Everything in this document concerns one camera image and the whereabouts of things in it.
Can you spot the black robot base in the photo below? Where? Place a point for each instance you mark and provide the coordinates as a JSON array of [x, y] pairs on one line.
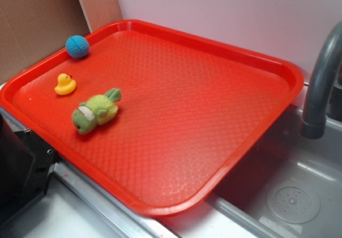
[[27, 162]]

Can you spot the yellow rubber duck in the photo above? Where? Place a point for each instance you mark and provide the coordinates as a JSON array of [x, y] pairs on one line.
[[66, 84]]

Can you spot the red plastic tray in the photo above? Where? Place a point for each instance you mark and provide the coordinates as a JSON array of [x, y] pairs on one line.
[[191, 108]]

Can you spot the green plush toy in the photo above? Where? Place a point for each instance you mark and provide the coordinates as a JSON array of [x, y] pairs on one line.
[[98, 110]]

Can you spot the blue knitted ball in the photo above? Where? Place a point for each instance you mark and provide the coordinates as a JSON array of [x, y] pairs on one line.
[[77, 46]]

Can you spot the wooden board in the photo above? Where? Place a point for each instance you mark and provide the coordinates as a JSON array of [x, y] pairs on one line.
[[98, 13]]

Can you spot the grey plastic sink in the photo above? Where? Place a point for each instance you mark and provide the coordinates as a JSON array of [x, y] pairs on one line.
[[285, 186]]

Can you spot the grey toy faucet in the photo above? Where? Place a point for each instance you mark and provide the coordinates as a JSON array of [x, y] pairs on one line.
[[323, 97]]

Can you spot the brown cardboard panel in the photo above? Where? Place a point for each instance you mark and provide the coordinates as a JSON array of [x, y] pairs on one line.
[[32, 30]]

